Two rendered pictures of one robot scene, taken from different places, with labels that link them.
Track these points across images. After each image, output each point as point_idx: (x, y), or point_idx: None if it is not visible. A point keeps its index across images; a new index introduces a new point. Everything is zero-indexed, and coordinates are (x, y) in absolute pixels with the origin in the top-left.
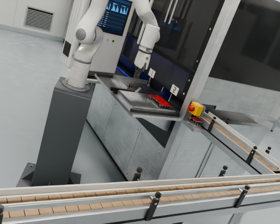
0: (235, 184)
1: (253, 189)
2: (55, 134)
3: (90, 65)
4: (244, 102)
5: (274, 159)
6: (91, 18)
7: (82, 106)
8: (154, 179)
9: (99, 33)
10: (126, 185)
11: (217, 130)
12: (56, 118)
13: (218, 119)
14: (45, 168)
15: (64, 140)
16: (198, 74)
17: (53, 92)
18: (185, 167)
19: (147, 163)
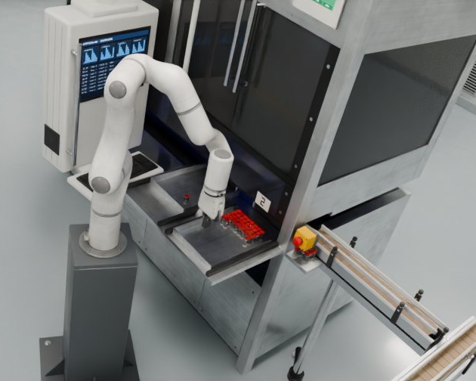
0: None
1: None
2: (89, 320)
3: None
4: (372, 186)
5: (429, 313)
6: (112, 155)
7: (124, 277)
8: (252, 329)
9: (128, 163)
10: None
11: (341, 267)
12: (87, 302)
13: (340, 240)
14: (83, 363)
15: (105, 325)
16: (300, 187)
17: (74, 273)
18: (295, 297)
19: (236, 303)
